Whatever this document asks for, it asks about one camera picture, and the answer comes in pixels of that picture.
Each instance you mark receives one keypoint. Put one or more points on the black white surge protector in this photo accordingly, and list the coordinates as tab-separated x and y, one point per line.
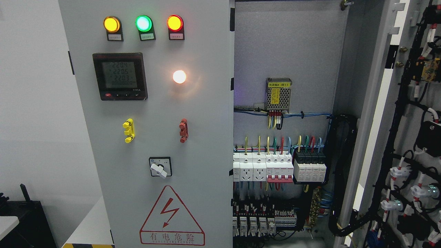
309	167

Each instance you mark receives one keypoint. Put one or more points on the yellow terminal block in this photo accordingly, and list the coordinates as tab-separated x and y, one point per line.
128	125

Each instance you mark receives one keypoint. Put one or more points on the black digital power meter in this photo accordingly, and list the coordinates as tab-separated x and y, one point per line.
120	76

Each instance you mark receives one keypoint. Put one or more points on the red indicator lamp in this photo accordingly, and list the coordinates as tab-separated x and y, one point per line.
175	23

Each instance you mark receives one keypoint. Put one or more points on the red terminal block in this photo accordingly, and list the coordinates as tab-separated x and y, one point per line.
183	130

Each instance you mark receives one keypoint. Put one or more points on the grey cabinet door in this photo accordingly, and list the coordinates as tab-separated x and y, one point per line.
387	188
191	208

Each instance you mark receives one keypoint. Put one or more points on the green indicator lamp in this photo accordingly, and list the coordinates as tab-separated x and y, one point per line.
143	23

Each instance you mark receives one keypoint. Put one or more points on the white socket breaker row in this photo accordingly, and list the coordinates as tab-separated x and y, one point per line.
273	167

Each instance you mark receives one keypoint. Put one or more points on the white rotary selector switch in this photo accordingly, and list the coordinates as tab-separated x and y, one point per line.
160	166

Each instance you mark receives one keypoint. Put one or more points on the lower relay terminal row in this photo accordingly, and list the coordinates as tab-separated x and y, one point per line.
262	217

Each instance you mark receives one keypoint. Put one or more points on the perforated metal power supply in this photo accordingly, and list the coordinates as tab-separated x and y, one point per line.
278	93

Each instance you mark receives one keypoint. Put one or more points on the white glowing indicator lamp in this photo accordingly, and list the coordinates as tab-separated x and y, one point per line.
179	76

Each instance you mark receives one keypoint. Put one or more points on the black box at left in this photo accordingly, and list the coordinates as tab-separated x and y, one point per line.
33	229

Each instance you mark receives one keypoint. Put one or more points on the yellow indicator lamp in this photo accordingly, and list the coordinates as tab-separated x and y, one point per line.
112	24

